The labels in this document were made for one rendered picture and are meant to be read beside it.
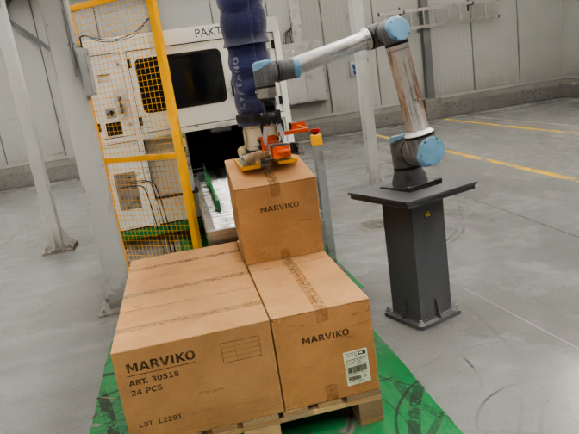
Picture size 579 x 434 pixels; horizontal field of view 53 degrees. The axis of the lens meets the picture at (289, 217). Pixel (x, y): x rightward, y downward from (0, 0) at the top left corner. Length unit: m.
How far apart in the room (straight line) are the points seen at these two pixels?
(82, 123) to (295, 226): 1.78
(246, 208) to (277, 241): 0.23
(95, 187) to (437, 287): 2.30
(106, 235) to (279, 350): 2.14
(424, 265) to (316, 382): 1.10
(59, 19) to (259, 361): 2.62
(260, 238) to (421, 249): 0.88
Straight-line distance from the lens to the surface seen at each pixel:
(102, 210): 4.12
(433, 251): 3.24
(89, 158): 4.07
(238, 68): 2.98
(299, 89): 12.13
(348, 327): 2.33
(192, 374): 2.30
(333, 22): 12.65
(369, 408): 2.52
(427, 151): 2.94
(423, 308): 3.28
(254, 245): 2.86
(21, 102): 6.29
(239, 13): 2.97
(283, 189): 2.79
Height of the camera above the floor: 1.44
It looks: 14 degrees down
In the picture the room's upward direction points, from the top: 8 degrees counter-clockwise
